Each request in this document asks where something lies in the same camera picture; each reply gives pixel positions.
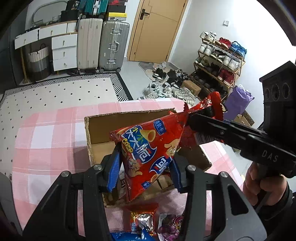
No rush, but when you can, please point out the purple candy snack bag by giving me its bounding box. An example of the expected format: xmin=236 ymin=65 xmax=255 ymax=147
xmin=158 ymin=213 xmax=184 ymax=241

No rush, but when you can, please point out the stack of shoe boxes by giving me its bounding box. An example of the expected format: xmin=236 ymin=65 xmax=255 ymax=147
xmin=105 ymin=0 xmax=127 ymax=21

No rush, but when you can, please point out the silver white snack packet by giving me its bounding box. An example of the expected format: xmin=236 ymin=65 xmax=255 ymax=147
xmin=126 ymin=203 xmax=159 ymax=236

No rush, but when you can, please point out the pile of shoes on floor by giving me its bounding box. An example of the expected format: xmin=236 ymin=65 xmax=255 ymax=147
xmin=138 ymin=62 xmax=196 ymax=106

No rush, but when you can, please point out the person's right hand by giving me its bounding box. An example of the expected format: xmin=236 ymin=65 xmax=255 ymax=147
xmin=243 ymin=163 xmax=287 ymax=206

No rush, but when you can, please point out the wooden door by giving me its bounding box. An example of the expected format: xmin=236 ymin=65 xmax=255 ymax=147
xmin=127 ymin=0 xmax=188 ymax=63

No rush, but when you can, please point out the white dotted rug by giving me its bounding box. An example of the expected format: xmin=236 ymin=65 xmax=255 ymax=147
xmin=1 ymin=73 xmax=133 ymax=176

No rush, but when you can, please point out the silver grey suitcase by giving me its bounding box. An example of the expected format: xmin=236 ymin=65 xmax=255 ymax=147
xmin=98 ymin=21 xmax=130 ymax=73

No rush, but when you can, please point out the red Crisp chip bag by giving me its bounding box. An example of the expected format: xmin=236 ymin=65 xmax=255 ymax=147
xmin=110 ymin=111 xmax=189 ymax=202

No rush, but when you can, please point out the red chip snack bag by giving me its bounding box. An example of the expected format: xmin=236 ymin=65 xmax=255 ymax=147
xmin=179 ymin=91 xmax=228 ymax=149

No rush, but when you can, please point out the white drawer desk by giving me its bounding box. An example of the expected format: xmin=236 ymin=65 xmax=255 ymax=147
xmin=14 ymin=21 xmax=78 ymax=71

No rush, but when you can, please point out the striped laundry basket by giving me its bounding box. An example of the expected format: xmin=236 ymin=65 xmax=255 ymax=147
xmin=27 ymin=43 xmax=51 ymax=82

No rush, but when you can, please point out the shoe rack with shoes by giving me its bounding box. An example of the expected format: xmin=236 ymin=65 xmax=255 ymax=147
xmin=191 ymin=32 xmax=247 ymax=100

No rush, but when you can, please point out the pink checkered tablecloth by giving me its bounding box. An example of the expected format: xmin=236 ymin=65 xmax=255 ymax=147
xmin=12 ymin=98 xmax=244 ymax=229

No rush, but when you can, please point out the beige suitcase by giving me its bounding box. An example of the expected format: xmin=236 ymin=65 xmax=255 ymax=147
xmin=77 ymin=19 xmax=103 ymax=73

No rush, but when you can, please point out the purple shopping bag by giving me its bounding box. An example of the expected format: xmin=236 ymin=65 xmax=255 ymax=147
xmin=224 ymin=84 xmax=254 ymax=121

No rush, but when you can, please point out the blue Oreo snack packet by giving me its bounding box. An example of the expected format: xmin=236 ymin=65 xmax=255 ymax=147
xmin=111 ymin=230 xmax=155 ymax=241

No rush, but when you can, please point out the brown cardboard SF box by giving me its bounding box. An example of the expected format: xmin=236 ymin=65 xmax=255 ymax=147
xmin=84 ymin=109 xmax=212 ymax=207

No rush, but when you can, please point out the small cardboard box on floor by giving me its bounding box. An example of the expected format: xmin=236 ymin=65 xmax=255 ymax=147
xmin=181 ymin=80 xmax=201 ymax=96

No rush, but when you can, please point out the oval mirror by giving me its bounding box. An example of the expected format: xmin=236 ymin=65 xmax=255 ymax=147
xmin=28 ymin=1 xmax=67 ymax=25

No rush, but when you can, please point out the teal suitcase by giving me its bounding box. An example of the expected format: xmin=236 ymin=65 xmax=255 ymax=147
xmin=84 ymin=0 xmax=108 ymax=16

